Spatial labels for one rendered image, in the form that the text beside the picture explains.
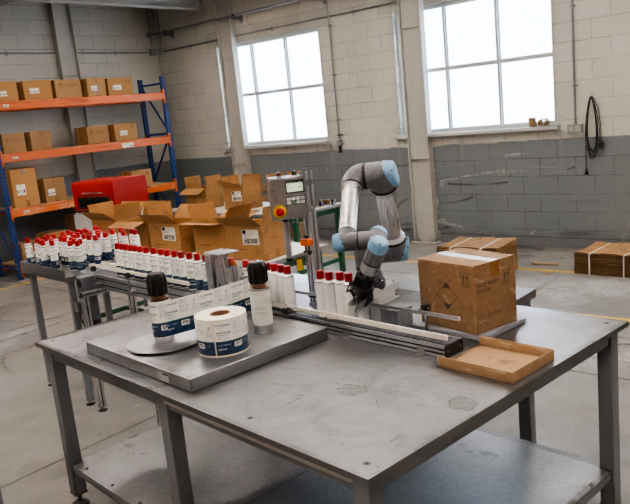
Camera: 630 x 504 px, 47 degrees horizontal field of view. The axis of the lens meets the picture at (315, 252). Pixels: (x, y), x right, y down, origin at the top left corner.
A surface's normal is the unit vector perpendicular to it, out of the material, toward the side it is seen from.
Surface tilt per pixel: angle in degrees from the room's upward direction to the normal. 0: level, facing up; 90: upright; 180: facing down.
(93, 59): 90
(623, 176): 90
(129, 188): 90
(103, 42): 90
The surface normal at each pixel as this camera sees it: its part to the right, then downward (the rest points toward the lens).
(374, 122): -0.65, 0.21
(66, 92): 0.77, 0.06
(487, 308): 0.58, 0.10
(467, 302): -0.81, 0.19
